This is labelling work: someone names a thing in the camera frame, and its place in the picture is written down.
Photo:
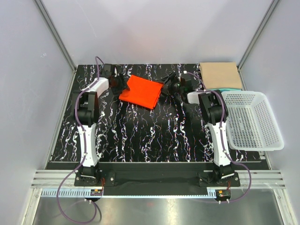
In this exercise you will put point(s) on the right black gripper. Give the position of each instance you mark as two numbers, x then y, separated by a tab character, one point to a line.
166	92

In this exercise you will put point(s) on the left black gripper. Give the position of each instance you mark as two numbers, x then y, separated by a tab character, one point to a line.
123	86

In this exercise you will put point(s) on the orange t shirt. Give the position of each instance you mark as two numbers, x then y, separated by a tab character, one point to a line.
142	92

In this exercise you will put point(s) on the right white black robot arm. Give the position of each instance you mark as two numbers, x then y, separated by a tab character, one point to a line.
214	112

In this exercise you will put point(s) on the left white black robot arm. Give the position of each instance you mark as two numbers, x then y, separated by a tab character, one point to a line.
85	109

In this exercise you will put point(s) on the folded brown t shirt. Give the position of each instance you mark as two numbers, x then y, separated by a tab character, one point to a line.
220	75

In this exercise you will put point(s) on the white plastic basket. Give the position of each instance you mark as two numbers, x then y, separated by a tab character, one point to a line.
251	124

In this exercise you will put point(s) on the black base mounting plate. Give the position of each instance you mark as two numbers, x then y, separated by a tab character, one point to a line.
153	178

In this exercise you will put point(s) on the left aluminium frame post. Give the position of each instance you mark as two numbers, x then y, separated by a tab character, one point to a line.
49	22

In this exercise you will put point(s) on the aluminium frame post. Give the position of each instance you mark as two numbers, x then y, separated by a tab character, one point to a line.
49	22
267	16

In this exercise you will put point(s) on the aluminium rail beam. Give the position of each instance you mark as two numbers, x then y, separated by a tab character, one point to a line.
260	178

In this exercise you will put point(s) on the right aluminium frame post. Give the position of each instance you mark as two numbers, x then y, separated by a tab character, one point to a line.
267	16

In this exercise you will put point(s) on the white slotted cable duct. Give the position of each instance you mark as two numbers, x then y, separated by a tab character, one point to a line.
76	192

